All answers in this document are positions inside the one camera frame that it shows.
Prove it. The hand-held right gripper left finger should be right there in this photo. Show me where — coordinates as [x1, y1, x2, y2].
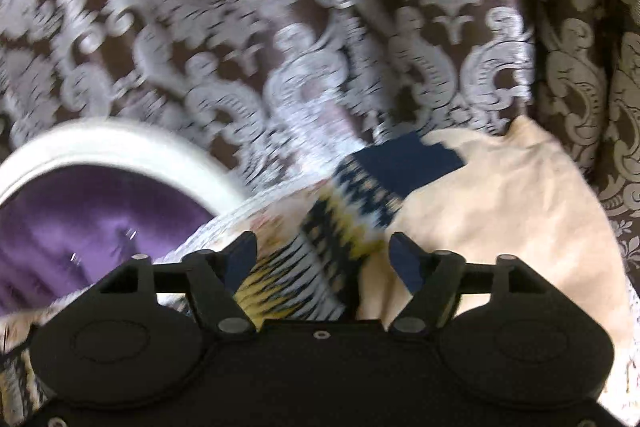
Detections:
[96, 231, 259, 341]

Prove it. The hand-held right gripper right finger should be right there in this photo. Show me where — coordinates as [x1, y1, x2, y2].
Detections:
[389, 231, 552, 340]

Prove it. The navy yellow patterned knit sweater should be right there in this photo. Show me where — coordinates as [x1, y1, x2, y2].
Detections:
[0, 132, 467, 427]

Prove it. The floral sofa blanket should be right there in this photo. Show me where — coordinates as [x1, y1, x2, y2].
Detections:
[0, 184, 640, 427]

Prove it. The cream cloth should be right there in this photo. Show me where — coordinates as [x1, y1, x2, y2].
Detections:
[357, 114, 636, 358]

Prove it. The brown silver damask curtain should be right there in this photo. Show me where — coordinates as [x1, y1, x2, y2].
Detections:
[0, 0, 640, 238]

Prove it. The purple velvet sofa white frame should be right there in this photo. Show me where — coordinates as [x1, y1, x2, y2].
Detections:
[0, 117, 251, 314]

